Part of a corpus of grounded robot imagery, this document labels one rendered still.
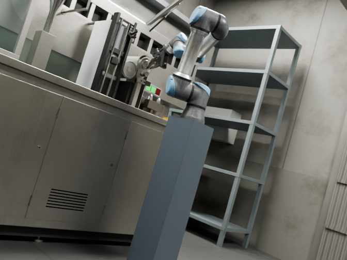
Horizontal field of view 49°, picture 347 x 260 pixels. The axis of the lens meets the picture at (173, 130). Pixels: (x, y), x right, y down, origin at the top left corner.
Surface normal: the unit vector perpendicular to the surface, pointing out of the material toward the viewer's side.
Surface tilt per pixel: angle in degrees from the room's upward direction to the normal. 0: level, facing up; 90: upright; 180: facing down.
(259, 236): 90
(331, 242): 90
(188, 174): 90
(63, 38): 90
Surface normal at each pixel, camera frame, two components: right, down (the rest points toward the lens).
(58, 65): 0.70, 0.15
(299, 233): -0.65, -0.25
